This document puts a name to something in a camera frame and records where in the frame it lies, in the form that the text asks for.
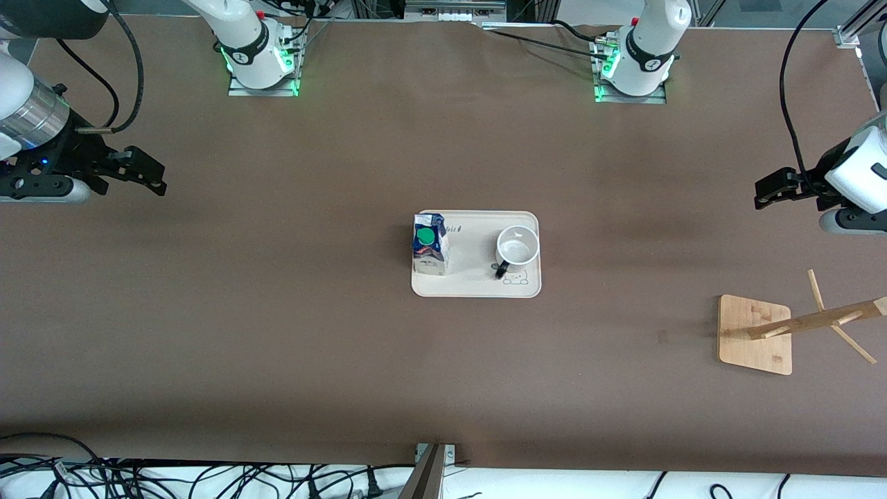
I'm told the white mug black handle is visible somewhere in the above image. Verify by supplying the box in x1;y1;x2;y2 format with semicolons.
493;225;541;280

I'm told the blue white milk carton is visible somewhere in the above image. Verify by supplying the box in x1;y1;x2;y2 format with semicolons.
412;213;450;277

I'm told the wooden cup rack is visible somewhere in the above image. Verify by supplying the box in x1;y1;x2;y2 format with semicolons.
717;269;887;376

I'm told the beige rabbit print tray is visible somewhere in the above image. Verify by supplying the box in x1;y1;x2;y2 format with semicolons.
412;210;541;299

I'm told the white power strip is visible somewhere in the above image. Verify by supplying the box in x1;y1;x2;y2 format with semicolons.
404;0;508;23

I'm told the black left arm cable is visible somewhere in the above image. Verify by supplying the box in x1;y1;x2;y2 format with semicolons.
780;0;829;174

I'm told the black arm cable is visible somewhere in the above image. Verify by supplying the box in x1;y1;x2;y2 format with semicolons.
55;0;145;134
780;0;829;174

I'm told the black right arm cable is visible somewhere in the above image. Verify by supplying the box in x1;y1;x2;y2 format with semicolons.
55;0;145;134

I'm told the aluminium frame corner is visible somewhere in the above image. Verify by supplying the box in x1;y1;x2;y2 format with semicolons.
834;0;887;49

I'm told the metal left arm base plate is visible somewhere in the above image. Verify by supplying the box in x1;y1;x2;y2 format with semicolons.
592;31;667;105

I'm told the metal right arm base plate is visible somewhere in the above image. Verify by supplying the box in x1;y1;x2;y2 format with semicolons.
229;17;304;98

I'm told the black cable at base plate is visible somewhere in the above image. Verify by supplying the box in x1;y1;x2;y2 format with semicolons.
478;19;617;60

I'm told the black looping cable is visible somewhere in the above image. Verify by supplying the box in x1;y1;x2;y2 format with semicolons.
0;432;105;479

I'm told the aluminium profile with bracket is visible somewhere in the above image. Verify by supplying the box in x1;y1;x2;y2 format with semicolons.
398;442;457;499

